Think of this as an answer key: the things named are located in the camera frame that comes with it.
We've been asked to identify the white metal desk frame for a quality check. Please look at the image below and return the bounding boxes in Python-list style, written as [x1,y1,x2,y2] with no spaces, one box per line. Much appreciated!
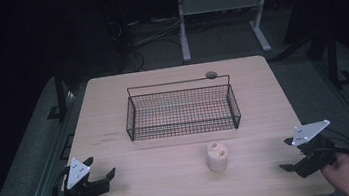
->
[175,0,280,64]

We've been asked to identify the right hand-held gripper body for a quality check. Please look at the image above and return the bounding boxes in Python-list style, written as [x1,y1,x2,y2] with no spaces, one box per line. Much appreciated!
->
[288,118,340,180]

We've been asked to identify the person's right hand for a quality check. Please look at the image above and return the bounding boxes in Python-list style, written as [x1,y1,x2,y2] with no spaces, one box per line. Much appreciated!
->
[318,151,349,196]

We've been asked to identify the beige lotus root piece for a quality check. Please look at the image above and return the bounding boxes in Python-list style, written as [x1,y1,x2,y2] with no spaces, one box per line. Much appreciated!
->
[203,139,232,175]

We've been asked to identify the black wire basket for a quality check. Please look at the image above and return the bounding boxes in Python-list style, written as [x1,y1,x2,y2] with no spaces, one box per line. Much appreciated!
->
[120,72,244,144]

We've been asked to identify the bundle of floor cables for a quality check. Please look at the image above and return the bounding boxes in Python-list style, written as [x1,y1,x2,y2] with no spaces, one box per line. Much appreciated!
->
[106,12,187,75]

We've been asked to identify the black metal stand post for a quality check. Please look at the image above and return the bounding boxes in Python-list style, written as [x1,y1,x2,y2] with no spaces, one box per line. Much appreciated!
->
[321,27,349,91]
[41,62,72,124]

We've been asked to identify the grey round table cap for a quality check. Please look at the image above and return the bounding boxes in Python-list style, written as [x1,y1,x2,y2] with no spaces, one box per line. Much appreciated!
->
[205,70,218,81]

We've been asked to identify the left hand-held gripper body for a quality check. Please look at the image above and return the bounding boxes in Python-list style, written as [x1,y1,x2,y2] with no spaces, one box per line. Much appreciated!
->
[58,153,112,196]

